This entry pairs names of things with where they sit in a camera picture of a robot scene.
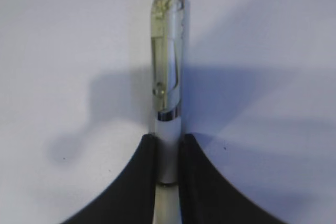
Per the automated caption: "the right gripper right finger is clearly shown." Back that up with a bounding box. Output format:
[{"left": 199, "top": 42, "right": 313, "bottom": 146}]
[{"left": 177, "top": 134, "right": 282, "bottom": 223}]

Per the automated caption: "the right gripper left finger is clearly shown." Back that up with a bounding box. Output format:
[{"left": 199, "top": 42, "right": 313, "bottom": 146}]
[{"left": 64, "top": 134, "right": 159, "bottom": 223}]

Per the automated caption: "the cream grip pen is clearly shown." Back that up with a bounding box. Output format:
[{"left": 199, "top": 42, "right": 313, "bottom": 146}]
[{"left": 151, "top": 0, "right": 185, "bottom": 223}]

